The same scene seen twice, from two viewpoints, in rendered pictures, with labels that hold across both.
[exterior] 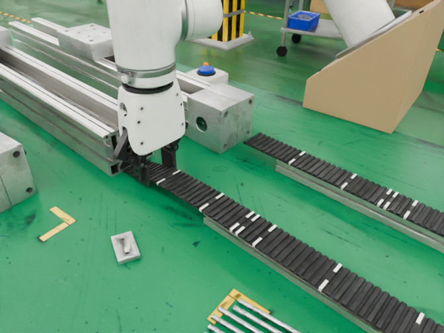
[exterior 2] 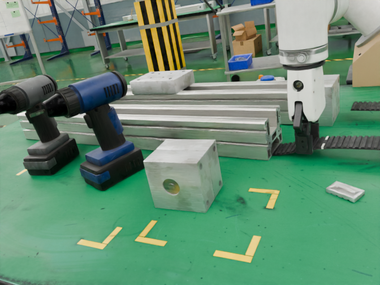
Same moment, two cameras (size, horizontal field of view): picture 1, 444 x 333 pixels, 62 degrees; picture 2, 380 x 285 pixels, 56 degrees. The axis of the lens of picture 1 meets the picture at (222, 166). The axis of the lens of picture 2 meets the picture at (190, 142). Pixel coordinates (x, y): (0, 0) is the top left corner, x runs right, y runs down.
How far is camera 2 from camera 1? 0.43 m
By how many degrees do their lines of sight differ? 13
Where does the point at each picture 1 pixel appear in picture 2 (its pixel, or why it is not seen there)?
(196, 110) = not seen: hidden behind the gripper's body
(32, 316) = (333, 249)
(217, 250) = not seen: outside the picture
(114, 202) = (293, 172)
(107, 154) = (266, 139)
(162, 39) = (326, 21)
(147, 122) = (316, 92)
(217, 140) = (328, 114)
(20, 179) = (216, 172)
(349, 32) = (368, 22)
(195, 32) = (338, 14)
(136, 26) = (314, 12)
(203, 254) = not seen: outside the picture
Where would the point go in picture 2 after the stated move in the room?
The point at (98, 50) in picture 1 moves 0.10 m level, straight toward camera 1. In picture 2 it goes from (178, 84) to (196, 89)
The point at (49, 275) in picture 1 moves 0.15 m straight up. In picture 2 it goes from (308, 224) to (303, 130)
